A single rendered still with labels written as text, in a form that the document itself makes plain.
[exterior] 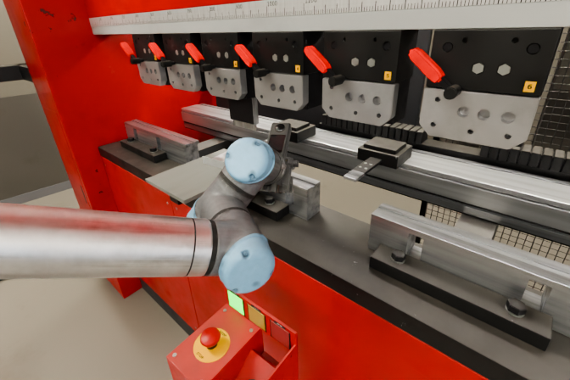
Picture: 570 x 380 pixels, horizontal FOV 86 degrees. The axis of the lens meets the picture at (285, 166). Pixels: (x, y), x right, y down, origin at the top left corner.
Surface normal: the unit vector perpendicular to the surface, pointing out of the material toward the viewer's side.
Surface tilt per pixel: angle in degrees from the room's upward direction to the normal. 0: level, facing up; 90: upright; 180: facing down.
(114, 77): 90
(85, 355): 0
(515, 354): 0
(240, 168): 60
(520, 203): 90
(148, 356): 0
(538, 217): 90
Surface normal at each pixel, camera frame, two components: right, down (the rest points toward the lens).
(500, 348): -0.04, -0.91
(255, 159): -0.18, -0.09
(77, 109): 0.76, 0.26
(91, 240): 0.51, -0.35
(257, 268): 0.40, 0.38
